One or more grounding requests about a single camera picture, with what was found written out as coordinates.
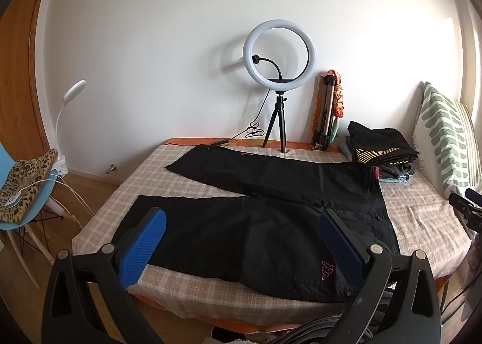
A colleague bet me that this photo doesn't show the black pants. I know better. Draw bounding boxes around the black pants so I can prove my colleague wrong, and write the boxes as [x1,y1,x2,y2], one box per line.
[113,146,399,303]

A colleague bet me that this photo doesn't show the plaid beige bed blanket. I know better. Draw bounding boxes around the plaid beige bed blanket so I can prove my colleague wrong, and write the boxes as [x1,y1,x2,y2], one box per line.
[73,146,471,324]

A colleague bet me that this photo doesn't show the green white patterned pillow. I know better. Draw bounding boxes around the green white patterned pillow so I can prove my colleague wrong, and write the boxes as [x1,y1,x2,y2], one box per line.
[413,82,481,198]

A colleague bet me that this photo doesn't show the metal door stopper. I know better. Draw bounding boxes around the metal door stopper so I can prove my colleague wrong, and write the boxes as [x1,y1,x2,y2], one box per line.
[106,164,117,174]

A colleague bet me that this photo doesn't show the grey folded clothes stack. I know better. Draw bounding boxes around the grey folded clothes stack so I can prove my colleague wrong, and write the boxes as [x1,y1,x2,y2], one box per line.
[373,163,415,183]

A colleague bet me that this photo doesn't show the black folded shirt yellow stripes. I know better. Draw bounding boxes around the black folded shirt yellow stripes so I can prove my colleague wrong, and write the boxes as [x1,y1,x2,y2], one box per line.
[347,121,418,165]

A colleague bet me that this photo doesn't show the orange floral bed sheet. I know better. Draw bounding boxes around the orange floral bed sheet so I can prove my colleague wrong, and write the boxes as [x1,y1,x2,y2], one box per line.
[164,136,344,152]

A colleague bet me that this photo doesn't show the folded silver tripod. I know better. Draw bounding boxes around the folded silver tripod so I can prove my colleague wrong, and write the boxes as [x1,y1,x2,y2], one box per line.
[313,70,337,151]

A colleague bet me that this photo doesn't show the leopard print cushion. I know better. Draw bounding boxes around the leopard print cushion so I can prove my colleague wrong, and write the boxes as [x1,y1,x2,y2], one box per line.
[1,148,57,224]

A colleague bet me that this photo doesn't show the light blue chair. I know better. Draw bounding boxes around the light blue chair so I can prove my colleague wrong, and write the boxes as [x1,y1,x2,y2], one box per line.
[1,148,64,287]

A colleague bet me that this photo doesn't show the black small tripod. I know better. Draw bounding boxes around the black small tripod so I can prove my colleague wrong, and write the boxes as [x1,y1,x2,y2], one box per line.
[262,91,287,153]

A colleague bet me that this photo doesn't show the wooden door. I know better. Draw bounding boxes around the wooden door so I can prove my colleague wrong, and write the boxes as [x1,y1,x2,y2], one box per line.
[1,0,50,160]

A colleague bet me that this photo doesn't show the white clip desk lamp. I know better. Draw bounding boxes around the white clip desk lamp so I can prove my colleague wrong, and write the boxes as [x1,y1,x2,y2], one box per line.
[52,79,87,177]

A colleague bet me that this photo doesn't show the white charger cable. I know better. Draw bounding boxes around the white charger cable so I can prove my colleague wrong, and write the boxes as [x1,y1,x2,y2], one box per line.
[3,172,95,218]

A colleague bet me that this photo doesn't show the white ring light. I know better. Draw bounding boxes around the white ring light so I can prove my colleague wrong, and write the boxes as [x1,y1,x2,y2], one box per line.
[242,19,317,92]

